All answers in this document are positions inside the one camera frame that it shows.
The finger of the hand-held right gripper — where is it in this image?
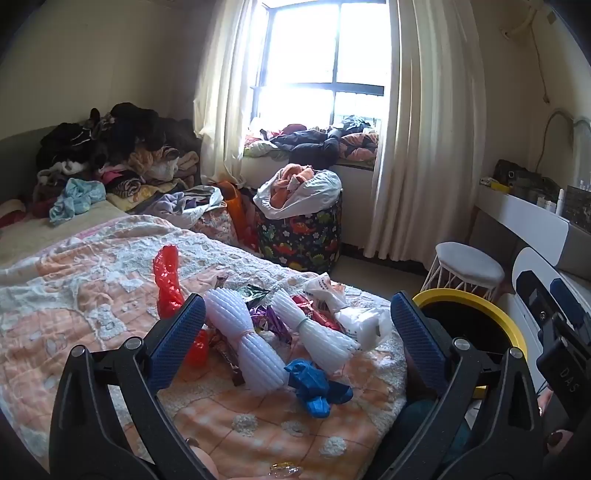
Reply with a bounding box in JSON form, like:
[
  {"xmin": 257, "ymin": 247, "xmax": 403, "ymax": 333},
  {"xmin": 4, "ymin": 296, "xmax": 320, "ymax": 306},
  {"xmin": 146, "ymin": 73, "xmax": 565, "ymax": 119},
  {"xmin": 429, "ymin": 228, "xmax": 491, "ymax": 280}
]
[
  {"xmin": 515, "ymin": 270, "xmax": 551, "ymax": 320},
  {"xmin": 549, "ymin": 277, "xmax": 588, "ymax": 326}
]

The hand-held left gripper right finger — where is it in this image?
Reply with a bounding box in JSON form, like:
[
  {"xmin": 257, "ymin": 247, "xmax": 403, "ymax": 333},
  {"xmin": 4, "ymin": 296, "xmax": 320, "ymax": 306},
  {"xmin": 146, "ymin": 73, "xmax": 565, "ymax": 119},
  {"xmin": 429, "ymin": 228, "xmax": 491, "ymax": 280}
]
[{"xmin": 379, "ymin": 291, "xmax": 546, "ymax": 480}]

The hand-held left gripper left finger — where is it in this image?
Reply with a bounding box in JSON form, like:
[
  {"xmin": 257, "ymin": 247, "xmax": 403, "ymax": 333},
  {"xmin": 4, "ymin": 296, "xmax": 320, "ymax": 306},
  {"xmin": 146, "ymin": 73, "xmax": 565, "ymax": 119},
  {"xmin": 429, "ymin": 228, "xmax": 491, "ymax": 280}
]
[{"xmin": 48, "ymin": 293, "xmax": 218, "ymax": 480}]

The white printed plastic bag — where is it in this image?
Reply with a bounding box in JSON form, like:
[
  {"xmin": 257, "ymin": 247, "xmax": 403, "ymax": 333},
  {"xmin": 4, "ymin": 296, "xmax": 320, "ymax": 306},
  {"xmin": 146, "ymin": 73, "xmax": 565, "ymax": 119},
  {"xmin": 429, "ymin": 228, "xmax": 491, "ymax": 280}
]
[{"xmin": 304, "ymin": 272, "xmax": 393, "ymax": 352}]

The red plastic bag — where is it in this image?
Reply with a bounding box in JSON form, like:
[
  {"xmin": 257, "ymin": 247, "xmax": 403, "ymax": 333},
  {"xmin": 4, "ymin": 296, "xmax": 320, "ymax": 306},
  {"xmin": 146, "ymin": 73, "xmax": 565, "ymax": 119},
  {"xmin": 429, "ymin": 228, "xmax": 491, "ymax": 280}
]
[{"xmin": 152, "ymin": 244, "xmax": 214, "ymax": 367}]

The yellow-rimmed black trash bin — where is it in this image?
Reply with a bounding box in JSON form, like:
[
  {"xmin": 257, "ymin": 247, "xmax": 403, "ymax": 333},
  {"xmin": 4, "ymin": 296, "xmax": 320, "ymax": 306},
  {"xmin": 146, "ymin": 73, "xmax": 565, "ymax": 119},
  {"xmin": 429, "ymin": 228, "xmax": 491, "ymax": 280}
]
[{"xmin": 412, "ymin": 288, "xmax": 528, "ymax": 402}]

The purple foil wrapper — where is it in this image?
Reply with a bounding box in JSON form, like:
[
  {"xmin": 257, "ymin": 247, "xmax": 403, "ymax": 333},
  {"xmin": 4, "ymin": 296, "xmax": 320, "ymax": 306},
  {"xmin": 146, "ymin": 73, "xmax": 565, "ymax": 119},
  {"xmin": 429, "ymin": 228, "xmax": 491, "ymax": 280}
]
[{"xmin": 249, "ymin": 302, "xmax": 294, "ymax": 344}]

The person's right hand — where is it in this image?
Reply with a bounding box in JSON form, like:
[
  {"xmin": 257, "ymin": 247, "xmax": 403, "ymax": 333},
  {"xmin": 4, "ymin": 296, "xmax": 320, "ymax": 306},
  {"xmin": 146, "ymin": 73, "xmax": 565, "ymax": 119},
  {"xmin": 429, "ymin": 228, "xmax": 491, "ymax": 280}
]
[{"xmin": 536, "ymin": 390, "xmax": 578, "ymax": 462}]

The person's left hand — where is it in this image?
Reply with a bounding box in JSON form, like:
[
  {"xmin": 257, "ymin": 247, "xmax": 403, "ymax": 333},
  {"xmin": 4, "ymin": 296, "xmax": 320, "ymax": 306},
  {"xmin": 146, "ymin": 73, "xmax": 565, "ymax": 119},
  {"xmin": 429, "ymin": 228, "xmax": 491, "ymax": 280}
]
[{"xmin": 184, "ymin": 436, "xmax": 221, "ymax": 480}]

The white drawer cabinet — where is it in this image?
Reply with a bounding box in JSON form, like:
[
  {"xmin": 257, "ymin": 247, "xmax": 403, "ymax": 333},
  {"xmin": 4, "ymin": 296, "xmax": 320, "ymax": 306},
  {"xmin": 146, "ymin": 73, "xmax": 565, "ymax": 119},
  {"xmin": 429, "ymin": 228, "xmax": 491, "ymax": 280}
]
[{"xmin": 499, "ymin": 247, "xmax": 591, "ymax": 393}]

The brown snack wrapper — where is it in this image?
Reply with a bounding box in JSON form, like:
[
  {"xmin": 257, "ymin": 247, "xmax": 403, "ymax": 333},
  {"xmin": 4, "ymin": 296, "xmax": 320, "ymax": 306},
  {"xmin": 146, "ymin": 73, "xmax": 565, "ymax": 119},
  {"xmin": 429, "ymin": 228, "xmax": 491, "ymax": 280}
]
[{"xmin": 210, "ymin": 330, "xmax": 245, "ymax": 386}]

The white round stool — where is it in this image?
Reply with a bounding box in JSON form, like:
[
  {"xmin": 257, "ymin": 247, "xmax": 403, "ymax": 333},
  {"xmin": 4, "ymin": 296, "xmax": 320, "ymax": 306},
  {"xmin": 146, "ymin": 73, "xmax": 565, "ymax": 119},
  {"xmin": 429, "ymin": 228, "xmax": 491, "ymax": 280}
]
[{"xmin": 421, "ymin": 241, "xmax": 506, "ymax": 301}]

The white dressing table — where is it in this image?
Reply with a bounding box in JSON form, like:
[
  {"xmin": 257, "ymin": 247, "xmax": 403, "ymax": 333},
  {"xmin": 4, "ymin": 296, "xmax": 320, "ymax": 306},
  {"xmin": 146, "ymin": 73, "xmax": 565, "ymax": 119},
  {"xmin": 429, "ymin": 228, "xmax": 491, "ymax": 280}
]
[{"xmin": 475, "ymin": 185, "xmax": 591, "ymax": 273}]

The green foil wrapper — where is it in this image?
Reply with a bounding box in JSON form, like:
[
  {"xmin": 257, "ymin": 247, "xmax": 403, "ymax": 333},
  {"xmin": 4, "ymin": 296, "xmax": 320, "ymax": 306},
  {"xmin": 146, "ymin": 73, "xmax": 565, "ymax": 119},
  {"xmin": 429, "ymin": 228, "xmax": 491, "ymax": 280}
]
[{"xmin": 240, "ymin": 284, "xmax": 271, "ymax": 305}]

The pink and white blanket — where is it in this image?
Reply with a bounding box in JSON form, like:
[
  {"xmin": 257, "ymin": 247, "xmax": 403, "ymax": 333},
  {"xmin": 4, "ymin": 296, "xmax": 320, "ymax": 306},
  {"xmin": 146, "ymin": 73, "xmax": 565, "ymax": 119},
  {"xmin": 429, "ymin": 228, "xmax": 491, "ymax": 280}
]
[{"xmin": 0, "ymin": 215, "xmax": 407, "ymax": 480}]

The dark clear cosmetics organizer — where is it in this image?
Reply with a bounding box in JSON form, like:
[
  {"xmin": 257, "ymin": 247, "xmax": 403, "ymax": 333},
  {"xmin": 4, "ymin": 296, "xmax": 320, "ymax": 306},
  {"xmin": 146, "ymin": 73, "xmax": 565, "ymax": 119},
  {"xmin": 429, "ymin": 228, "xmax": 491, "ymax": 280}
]
[{"xmin": 561, "ymin": 185, "xmax": 591, "ymax": 220}]

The red snack wrapper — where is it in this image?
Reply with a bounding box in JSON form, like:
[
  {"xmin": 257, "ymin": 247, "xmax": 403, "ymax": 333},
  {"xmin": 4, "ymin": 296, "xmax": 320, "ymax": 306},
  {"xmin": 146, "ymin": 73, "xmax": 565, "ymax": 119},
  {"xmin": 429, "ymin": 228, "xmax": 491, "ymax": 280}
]
[{"xmin": 291, "ymin": 295, "xmax": 345, "ymax": 330}]

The blue plastic bag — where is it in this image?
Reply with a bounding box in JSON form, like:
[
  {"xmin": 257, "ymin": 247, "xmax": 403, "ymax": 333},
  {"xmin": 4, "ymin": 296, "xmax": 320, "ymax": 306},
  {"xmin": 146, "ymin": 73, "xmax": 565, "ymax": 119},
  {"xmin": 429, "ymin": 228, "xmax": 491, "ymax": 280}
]
[{"xmin": 284, "ymin": 359, "xmax": 354, "ymax": 418}]

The olive green bag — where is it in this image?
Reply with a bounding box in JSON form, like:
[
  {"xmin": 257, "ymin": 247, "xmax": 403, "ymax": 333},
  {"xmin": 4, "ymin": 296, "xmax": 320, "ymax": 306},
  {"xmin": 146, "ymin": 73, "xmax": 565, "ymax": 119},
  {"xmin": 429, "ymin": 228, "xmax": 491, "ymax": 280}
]
[{"xmin": 494, "ymin": 159, "xmax": 561, "ymax": 201}]

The pink floral pillow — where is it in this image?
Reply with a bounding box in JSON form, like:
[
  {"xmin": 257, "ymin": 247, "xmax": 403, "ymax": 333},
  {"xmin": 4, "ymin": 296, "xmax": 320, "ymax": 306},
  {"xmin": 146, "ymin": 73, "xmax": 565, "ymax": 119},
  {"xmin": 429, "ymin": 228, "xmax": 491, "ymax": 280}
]
[{"xmin": 191, "ymin": 208, "xmax": 241, "ymax": 250}]

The lavender and white garment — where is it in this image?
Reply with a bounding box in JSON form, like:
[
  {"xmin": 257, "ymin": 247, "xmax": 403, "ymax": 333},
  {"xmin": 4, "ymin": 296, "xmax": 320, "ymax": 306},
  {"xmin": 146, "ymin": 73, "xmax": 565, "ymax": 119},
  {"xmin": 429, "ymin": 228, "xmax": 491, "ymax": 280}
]
[{"xmin": 139, "ymin": 185, "xmax": 225, "ymax": 229}]

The dinosaur print laundry bag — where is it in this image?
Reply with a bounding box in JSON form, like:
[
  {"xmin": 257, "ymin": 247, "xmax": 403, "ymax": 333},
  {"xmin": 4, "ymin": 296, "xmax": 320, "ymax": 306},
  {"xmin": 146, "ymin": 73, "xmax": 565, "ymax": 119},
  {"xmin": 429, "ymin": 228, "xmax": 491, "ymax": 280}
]
[{"xmin": 255, "ymin": 189, "xmax": 343, "ymax": 275}]

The beige bed sheet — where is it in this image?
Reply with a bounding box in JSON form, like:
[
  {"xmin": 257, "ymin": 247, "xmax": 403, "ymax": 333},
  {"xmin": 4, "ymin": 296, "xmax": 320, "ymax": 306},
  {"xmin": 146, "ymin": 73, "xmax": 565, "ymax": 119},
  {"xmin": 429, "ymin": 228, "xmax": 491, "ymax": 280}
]
[{"xmin": 0, "ymin": 198, "xmax": 130, "ymax": 268}]

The light blue garment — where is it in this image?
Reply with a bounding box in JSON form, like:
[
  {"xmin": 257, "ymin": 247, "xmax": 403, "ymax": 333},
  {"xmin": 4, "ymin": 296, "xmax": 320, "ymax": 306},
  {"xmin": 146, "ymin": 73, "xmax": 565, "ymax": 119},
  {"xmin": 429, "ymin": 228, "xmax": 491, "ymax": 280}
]
[{"xmin": 49, "ymin": 178, "xmax": 107, "ymax": 225}]

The white bag of orange clothes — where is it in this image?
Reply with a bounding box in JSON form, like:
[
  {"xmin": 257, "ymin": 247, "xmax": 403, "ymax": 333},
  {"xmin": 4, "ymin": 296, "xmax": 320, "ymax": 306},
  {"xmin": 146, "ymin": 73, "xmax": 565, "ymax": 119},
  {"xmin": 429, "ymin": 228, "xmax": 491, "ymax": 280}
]
[{"xmin": 254, "ymin": 164, "xmax": 342, "ymax": 220}]

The cream curtain by dressing table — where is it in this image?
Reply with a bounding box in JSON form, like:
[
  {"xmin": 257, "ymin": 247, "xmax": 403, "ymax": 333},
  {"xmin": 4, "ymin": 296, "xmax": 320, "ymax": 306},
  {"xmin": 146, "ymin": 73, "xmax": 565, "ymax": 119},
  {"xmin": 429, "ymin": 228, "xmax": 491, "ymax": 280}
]
[{"xmin": 365, "ymin": 0, "xmax": 488, "ymax": 266}]

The red cloth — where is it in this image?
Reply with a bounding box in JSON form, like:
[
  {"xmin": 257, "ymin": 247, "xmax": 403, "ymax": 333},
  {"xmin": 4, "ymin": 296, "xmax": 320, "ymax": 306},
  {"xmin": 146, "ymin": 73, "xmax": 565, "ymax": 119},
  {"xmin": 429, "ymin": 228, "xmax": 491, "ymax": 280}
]
[{"xmin": 0, "ymin": 200, "xmax": 28, "ymax": 229}]

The pile of dark clothes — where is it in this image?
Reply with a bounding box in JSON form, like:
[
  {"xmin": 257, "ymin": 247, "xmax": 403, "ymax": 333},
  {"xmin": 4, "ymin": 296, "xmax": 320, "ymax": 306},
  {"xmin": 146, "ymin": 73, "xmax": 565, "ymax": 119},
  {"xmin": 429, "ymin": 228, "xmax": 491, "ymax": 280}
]
[{"xmin": 32, "ymin": 102, "xmax": 201, "ymax": 204}]

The clothes heap on windowsill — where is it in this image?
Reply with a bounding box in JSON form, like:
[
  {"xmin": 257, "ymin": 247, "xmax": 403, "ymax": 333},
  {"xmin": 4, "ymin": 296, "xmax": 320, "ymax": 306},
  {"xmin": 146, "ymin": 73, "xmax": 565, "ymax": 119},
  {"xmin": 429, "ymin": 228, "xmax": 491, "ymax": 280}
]
[{"xmin": 245, "ymin": 115, "xmax": 382, "ymax": 162}]

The grey bed headboard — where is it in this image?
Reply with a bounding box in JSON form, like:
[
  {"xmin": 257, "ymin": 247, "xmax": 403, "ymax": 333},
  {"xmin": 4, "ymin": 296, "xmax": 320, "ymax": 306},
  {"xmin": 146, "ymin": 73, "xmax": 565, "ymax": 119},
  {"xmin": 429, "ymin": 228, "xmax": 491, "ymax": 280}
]
[{"xmin": 0, "ymin": 124, "xmax": 56, "ymax": 204}]

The cream curtain by bed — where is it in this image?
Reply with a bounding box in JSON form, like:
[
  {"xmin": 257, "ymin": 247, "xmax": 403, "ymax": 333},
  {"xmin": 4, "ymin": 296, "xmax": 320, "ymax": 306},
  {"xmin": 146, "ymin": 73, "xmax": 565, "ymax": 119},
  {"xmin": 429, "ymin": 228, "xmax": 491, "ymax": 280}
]
[{"xmin": 194, "ymin": 0, "xmax": 273, "ymax": 188}]

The window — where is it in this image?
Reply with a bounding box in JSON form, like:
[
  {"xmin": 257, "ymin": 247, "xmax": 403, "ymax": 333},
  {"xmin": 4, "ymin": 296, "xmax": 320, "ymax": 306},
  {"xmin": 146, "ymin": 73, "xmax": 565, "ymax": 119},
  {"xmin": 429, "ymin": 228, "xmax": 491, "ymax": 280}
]
[{"xmin": 259, "ymin": 0, "xmax": 391, "ymax": 134}]

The wavy frame mirror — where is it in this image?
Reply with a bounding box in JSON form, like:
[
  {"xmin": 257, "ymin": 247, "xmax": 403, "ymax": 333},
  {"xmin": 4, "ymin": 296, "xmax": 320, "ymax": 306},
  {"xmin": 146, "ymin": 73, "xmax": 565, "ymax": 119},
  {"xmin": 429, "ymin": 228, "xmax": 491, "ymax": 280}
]
[{"xmin": 536, "ymin": 110, "xmax": 591, "ymax": 185}]

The white wall cable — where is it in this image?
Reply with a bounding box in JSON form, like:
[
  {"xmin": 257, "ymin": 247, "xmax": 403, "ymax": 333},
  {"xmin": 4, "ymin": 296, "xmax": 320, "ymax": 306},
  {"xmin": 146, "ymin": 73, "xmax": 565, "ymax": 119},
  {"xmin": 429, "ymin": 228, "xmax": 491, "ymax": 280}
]
[{"xmin": 531, "ymin": 23, "xmax": 552, "ymax": 104}]

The white wall pipe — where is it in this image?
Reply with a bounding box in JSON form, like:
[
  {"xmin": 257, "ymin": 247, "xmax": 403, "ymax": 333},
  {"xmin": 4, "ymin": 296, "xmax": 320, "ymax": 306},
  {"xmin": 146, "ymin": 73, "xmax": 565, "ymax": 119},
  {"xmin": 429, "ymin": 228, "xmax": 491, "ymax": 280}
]
[{"xmin": 501, "ymin": 0, "xmax": 539, "ymax": 38}]

